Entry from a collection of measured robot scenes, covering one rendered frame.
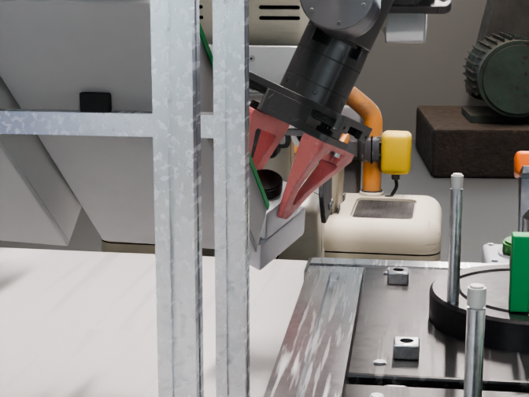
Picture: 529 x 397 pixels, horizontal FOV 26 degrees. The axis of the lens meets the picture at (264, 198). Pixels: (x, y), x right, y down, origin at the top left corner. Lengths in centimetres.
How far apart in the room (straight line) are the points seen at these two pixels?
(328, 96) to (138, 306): 36
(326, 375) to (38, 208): 28
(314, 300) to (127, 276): 47
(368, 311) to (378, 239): 96
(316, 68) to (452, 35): 672
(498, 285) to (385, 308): 8
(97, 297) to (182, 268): 65
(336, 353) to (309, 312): 9
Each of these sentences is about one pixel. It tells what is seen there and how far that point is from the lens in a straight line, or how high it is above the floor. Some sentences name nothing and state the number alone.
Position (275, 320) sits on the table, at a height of 86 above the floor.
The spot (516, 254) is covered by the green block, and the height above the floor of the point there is 103.
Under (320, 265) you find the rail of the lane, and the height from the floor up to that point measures 96.
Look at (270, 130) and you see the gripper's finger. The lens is 98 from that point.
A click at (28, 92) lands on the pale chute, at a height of 112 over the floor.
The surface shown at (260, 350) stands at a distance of 105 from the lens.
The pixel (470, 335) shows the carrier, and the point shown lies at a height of 105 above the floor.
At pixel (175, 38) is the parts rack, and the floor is 117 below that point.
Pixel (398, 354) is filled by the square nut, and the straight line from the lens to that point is 71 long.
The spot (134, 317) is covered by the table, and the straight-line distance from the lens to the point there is 116.
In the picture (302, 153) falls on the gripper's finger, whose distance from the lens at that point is 93.
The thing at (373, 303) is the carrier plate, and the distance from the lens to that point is 82.
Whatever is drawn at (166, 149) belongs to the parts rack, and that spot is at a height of 112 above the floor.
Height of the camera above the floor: 121
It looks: 12 degrees down
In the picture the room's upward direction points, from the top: straight up
